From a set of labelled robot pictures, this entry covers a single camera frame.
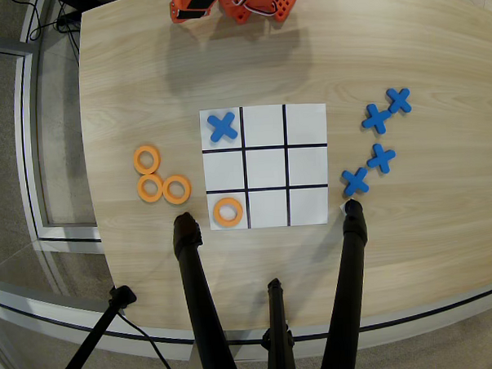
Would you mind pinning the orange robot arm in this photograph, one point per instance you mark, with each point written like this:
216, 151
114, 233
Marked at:
238, 11

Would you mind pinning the white tic-tac-toe grid paper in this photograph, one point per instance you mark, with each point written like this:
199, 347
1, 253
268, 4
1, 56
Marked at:
265, 167

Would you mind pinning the blue foam cross piece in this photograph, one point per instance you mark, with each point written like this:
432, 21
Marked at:
399, 101
222, 127
376, 119
381, 158
355, 182

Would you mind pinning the small white tape piece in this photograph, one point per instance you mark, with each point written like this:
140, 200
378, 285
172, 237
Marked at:
342, 208

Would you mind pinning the thick black tripod leg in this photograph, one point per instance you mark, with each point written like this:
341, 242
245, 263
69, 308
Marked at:
348, 278
197, 284

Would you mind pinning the slim black stand pole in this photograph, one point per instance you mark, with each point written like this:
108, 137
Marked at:
93, 338

